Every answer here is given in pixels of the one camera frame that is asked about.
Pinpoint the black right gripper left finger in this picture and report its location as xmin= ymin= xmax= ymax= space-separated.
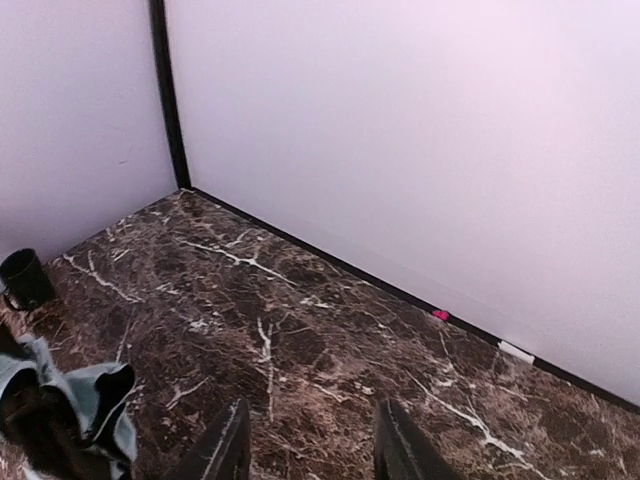
xmin=164 ymin=398 xmax=251 ymax=480

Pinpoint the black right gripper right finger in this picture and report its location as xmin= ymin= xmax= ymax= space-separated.
xmin=373 ymin=398 xmax=461 ymax=480

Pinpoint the mint green folding umbrella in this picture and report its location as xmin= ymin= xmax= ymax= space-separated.
xmin=1 ymin=325 xmax=137 ymax=479

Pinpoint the small pink scrap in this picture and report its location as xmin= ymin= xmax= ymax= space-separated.
xmin=432 ymin=310 xmax=450 ymax=321

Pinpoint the white tape strip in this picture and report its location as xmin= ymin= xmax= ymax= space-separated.
xmin=498 ymin=340 xmax=536 ymax=365

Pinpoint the black mug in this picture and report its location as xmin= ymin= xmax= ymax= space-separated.
xmin=1 ymin=248 xmax=56 ymax=312

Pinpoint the left black corner post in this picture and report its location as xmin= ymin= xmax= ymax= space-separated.
xmin=148 ymin=0 xmax=192 ymax=190

